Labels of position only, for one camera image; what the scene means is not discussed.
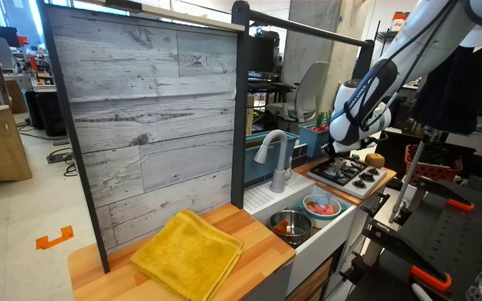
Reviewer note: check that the red plastic basket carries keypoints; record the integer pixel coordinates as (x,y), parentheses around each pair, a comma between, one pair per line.
(429,170)

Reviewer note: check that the toy stove burner top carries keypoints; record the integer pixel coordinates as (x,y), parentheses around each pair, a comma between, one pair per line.
(345,175)

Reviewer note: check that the metal pot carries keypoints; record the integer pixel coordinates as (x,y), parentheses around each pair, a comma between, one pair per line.
(295,223)

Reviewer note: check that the black stove knob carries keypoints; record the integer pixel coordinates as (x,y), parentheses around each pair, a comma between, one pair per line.
(359,183)
(373,171)
(367,177)

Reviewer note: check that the black and orange clamp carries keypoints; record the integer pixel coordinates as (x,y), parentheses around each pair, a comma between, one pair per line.
(404,253)
(446,192)

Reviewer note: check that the black hanging cloth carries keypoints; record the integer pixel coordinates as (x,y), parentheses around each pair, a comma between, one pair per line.
(454,92)

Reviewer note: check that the grey toy tap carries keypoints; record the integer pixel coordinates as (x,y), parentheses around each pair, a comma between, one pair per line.
(281,171)

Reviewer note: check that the white office chair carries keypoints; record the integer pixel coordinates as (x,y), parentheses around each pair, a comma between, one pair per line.
(308,94)

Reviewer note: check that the white and teal bowl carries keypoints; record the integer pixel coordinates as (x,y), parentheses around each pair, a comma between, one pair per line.
(310,214)

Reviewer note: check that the orange toy food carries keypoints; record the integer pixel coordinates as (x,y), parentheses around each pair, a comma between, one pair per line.
(282,227)

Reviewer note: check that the brown round toy food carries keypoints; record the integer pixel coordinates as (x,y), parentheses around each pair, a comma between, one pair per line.
(375,160)

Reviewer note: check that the wooden drawer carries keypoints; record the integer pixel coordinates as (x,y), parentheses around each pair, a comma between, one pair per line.
(310,282)

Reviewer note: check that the power strip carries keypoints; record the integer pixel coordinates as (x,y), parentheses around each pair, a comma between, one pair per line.
(59,157)

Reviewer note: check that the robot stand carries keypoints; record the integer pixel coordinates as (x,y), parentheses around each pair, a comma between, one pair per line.
(454,246)

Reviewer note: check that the black computer cases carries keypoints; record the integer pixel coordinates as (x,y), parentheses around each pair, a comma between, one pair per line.
(44,113)

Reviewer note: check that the toy radishes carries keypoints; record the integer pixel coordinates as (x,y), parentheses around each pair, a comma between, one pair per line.
(321,123)

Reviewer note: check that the yellow towel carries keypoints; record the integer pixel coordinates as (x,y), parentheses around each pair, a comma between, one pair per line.
(188,255)

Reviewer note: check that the black rod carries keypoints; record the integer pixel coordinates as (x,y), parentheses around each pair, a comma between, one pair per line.
(308,28)

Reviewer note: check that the white toy sink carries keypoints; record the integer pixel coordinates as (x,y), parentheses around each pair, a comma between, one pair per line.
(308,251)

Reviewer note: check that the teal storage bin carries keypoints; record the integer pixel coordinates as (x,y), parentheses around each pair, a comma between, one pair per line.
(262,167)

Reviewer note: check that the monitor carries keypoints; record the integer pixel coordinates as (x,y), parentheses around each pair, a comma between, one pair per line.
(261,54)

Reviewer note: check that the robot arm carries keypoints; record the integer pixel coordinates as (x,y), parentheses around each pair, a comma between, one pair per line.
(429,37)

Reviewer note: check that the toy kitchen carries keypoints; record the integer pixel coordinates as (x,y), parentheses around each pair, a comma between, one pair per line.
(149,117)

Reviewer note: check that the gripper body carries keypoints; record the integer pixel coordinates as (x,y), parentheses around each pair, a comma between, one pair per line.
(329,150)

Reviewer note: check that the blue storage bin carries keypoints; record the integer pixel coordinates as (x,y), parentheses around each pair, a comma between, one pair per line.
(313,142)

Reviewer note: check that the pink toy food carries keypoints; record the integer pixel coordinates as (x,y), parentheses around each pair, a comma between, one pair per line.
(320,208)

